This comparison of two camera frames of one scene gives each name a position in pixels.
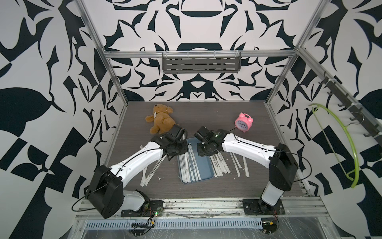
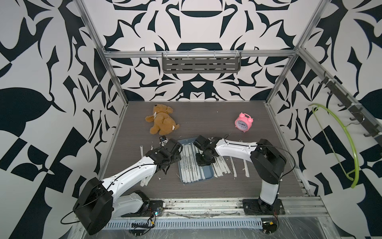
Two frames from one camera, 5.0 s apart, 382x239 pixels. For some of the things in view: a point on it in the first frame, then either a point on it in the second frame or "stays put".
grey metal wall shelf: [227, 61] stays put
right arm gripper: [201, 152] to [199, 162]
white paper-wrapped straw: [182, 164] stays put
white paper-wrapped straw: [246, 167] stays put
